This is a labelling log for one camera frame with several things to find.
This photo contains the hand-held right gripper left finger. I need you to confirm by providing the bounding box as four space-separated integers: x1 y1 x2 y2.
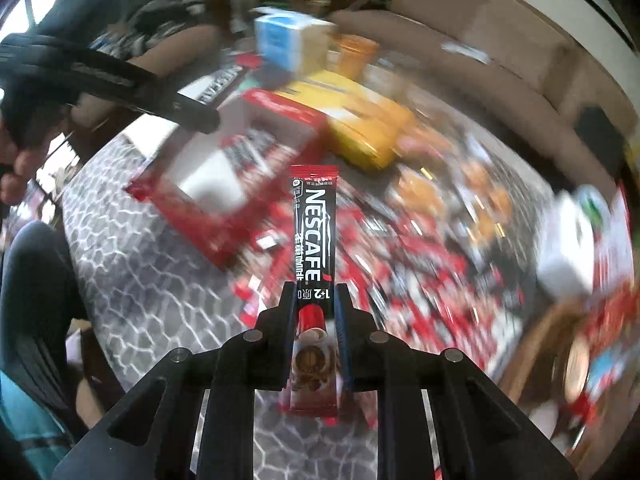
52 281 297 480

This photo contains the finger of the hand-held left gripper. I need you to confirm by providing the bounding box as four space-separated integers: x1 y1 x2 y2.
75 52 222 134

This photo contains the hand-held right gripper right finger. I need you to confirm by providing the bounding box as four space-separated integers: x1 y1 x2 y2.
335 282 581 480

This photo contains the red coffee stick sachet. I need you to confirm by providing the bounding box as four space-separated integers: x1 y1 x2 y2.
287 164 341 417

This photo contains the pile of coffee sachets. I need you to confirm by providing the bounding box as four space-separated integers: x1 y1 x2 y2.
235 160 551 376

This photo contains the red cardboard box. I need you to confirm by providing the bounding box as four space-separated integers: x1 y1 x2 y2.
125 87 328 268

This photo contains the person's left hand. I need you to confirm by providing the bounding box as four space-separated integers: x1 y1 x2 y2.
0 125 49 206

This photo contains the black printed packet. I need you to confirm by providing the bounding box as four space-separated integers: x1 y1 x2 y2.
182 65 253 107

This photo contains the blue tissue pack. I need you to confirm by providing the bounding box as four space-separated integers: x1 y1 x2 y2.
254 7 336 73

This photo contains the grey patterned tablecloth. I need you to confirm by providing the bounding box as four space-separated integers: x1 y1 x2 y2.
60 60 551 480

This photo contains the yellow biscuit pack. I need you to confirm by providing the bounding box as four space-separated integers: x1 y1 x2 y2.
275 72 416 171

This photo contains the person's leg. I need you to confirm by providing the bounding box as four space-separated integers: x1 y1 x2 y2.
0 222 91 426

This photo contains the brown wooden tray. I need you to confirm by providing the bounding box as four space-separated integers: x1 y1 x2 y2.
500 305 601 411

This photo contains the orange plastic jar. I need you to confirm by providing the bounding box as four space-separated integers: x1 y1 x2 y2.
332 34 380 81

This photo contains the teal garment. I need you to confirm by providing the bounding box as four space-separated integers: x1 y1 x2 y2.
0 370 68 480

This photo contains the dark grey cushion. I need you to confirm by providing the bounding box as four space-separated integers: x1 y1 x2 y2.
575 107 616 148

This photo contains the beige sofa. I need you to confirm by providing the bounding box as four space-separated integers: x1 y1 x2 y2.
330 0 626 171

